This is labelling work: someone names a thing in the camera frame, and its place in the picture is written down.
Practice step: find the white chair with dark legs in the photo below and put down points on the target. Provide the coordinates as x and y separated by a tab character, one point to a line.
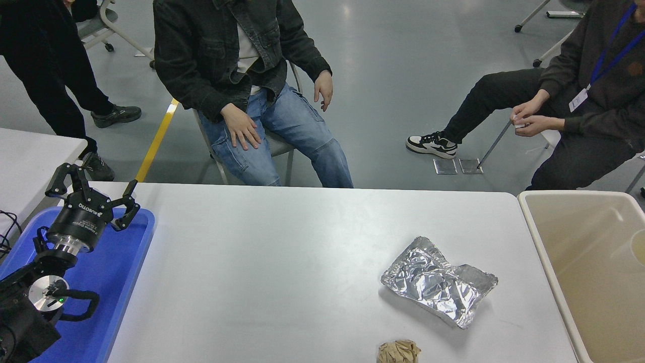
550	137

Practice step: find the large pale plastic bin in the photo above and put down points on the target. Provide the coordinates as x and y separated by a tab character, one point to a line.
579	252

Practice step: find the white side table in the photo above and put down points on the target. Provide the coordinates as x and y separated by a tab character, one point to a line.
25	161

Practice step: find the blue plastic tray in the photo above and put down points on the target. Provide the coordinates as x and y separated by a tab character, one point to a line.
116	267

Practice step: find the tan paper ball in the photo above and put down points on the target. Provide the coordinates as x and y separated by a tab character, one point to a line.
398	353

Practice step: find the person's right hand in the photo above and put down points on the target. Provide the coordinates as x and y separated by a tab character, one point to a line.
241	123
526	109

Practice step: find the grey office chair with casters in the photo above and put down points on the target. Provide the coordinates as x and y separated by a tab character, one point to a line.
93	29

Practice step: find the white chair base with casters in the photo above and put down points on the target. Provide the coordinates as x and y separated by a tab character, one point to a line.
564	14

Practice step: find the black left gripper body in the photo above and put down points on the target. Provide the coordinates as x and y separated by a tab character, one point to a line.
80	222

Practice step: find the square metal floor plate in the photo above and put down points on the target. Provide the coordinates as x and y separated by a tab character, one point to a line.
445	166
469	166

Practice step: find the person's left hand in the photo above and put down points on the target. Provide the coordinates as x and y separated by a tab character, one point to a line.
534	126
324	88

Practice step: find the white paper cup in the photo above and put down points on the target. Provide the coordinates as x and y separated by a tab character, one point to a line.
640	249

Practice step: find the silver foil tray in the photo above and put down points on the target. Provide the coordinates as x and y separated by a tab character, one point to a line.
433	282

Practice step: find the black bag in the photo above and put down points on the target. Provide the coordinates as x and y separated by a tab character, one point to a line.
85	10

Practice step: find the grey chair with metal legs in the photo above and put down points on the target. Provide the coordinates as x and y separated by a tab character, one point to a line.
278	146

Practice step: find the person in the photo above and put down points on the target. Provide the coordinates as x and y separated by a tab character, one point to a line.
569	55
30	40
201	50

